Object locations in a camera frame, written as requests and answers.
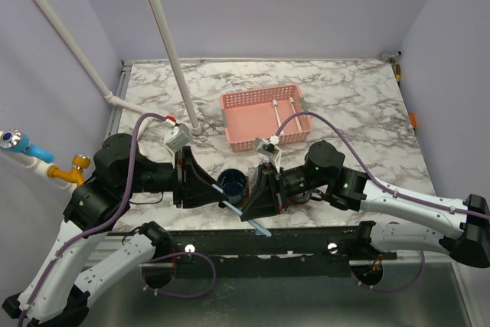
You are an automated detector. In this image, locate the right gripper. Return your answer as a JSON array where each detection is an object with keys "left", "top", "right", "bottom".
[{"left": 239, "top": 162, "right": 330, "bottom": 221}]

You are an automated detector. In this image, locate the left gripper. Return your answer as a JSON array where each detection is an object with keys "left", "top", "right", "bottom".
[{"left": 122, "top": 145, "right": 228, "bottom": 207}]

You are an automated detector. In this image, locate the oval wooden tray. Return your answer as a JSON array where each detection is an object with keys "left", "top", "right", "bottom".
[{"left": 229, "top": 185, "right": 322, "bottom": 208}]

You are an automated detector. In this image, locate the light blue toothbrush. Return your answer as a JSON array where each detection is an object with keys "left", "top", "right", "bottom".
[{"left": 212, "top": 184, "right": 272, "bottom": 237}]

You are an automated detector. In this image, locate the dark blue mug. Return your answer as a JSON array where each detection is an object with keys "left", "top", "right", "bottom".
[{"left": 217, "top": 168, "right": 248, "bottom": 205}]

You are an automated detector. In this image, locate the white toothbrush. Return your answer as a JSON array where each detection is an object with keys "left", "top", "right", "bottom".
[
  {"left": 289, "top": 96, "right": 303, "bottom": 132},
  {"left": 272, "top": 99, "right": 283, "bottom": 136}
]

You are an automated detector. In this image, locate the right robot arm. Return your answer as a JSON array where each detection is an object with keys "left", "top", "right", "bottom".
[{"left": 240, "top": 141, "right": 489, "bottom": 268}]

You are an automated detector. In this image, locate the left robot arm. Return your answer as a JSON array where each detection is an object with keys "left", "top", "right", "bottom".
[{"left": 2, "top": 133, "right": 225, "bottom": 326}]

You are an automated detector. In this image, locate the pink perforated plastic basket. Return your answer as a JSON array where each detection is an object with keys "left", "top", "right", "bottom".
[{"left": 220, "top": 84, "right": 307, "bottom": 152}]

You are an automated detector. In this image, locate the orange faucet tap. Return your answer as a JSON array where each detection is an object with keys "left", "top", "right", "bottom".
[{"left": 47, "top": 155, "right": 91, "bottom": 194}]

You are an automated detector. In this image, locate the blue pipe valve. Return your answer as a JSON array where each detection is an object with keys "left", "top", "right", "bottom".
[{"left": 1, "top": 129, "right": 55, "bottom": 163}]

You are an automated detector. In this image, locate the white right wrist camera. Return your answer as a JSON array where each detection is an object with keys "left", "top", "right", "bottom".
[{"left": 253, "top": 136, "right": 282, "bottom": 172}]

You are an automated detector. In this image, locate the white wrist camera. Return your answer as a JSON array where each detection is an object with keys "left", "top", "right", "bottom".
[
  {"left": 163, "top": 124, "right": 191, "bottom": 157},
  {"left": 253, "top": 136, "right": 282, "bottom": 172}
]

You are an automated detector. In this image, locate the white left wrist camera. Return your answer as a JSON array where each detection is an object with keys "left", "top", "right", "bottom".
[{"left": 163, "top": 124, "right": 191, "bottom": 157}]

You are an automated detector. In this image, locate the black front mounting rail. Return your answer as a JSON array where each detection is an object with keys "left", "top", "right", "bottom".
[{"left": 155, "top": 221, "right": 380, "bottom": 279}]

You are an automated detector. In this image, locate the white PVC pipe frame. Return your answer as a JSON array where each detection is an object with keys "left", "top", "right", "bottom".
[{"left": 3, "top": 0, "right": 202, "bottom": 175}]

